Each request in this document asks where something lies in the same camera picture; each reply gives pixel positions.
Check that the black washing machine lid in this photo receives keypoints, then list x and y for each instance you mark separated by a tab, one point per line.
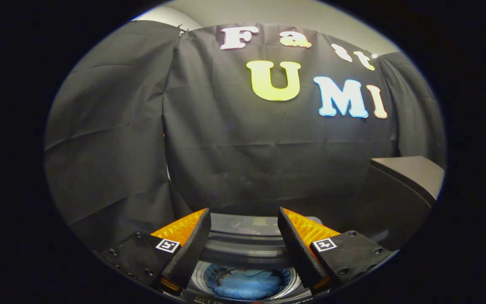
247	238

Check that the black backdrop cloth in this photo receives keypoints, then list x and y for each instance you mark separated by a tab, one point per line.
112	126

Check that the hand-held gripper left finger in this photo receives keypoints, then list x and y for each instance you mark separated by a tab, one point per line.
190	249

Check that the light blue polo shirt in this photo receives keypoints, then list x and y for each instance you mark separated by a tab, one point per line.
247	285

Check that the grey top-load washing machine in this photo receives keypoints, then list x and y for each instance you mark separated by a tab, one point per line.
203	280

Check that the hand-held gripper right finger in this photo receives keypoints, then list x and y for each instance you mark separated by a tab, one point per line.
298	249

